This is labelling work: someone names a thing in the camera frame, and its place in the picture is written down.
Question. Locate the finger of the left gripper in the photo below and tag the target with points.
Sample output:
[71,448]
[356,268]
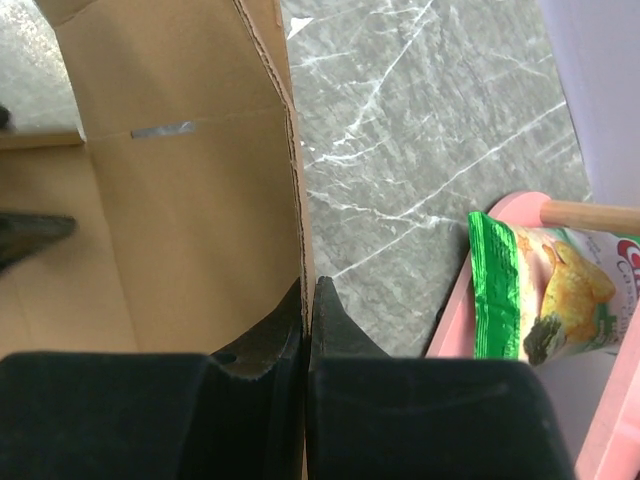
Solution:
[24,235]
[5,117]

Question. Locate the green chips bag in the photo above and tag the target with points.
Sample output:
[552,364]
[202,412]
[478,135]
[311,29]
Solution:
[543,293]

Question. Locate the brown cardboard box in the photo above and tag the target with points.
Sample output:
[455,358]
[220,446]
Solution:
[185,182]

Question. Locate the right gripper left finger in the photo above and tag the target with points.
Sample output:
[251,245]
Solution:
[233,414]

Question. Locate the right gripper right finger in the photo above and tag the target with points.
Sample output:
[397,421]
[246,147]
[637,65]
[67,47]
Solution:
[374,416]

